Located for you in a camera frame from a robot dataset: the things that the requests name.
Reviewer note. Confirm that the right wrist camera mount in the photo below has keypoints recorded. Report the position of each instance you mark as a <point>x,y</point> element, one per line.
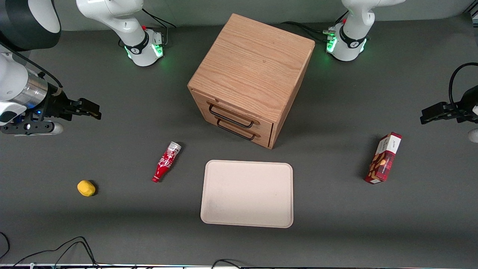
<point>26,128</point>

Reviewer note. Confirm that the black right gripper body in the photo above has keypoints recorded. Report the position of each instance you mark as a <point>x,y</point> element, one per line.
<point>56,104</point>

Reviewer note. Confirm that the beige plastic tray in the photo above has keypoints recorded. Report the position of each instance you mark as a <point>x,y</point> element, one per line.
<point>248,194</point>

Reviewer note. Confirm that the red snack box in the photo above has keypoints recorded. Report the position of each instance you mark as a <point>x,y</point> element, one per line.
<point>384,158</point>

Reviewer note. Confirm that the wooden drawer cabinet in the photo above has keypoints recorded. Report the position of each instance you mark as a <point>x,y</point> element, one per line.
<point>254,67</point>

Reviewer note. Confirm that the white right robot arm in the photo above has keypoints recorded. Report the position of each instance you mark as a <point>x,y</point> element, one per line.
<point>112,15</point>

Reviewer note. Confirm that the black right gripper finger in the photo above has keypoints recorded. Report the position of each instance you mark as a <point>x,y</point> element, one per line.
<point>87,105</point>
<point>91,114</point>

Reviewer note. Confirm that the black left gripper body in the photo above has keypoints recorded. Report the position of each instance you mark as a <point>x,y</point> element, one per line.
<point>468,102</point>

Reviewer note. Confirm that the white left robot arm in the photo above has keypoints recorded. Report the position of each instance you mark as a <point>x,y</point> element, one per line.
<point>351,37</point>

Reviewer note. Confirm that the red coke bottle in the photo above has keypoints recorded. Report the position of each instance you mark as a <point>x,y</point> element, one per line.
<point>166,162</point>

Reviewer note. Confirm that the yellow lemon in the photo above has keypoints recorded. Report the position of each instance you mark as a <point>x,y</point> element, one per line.
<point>86,188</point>

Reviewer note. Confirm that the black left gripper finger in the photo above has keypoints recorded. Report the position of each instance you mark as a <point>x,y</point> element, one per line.
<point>442,107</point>
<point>444,116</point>

